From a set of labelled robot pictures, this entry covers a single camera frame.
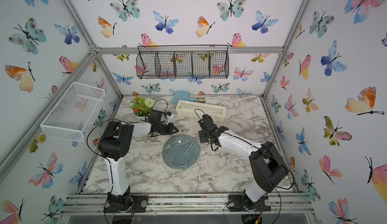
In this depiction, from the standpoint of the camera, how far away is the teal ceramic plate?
0.88 m

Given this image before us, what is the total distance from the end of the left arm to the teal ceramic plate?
6 centimetres

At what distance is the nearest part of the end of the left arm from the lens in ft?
2.83
